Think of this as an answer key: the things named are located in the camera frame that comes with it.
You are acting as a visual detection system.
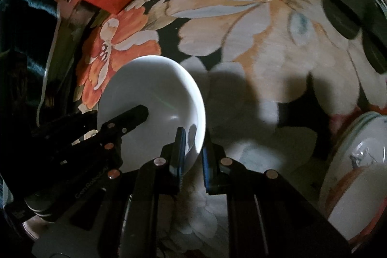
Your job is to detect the white bear pattern plate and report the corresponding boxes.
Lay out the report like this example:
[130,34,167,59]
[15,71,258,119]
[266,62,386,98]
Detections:
[318,112,386,244]

